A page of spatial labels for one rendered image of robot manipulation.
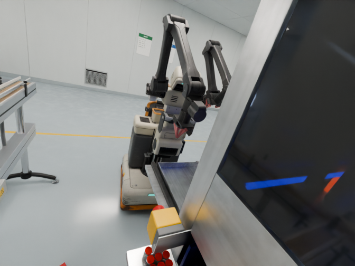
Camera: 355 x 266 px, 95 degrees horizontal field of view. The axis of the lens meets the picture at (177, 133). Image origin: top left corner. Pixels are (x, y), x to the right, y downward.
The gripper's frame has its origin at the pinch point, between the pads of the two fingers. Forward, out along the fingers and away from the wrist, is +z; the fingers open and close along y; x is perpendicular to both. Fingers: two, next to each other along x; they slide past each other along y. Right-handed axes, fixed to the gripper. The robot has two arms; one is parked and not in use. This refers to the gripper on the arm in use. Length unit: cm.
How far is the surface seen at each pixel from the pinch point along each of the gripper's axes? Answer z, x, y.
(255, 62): -41, -12, 34
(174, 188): 18.0, -1.4, 16.3
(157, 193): 18.0, -10.3, 18.3
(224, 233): -11, -12, 48
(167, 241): 2.0, -18.7, 42.6
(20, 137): 66, -86, -79
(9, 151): 63, -87, -59
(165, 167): 19.9, -0.8, 1.2
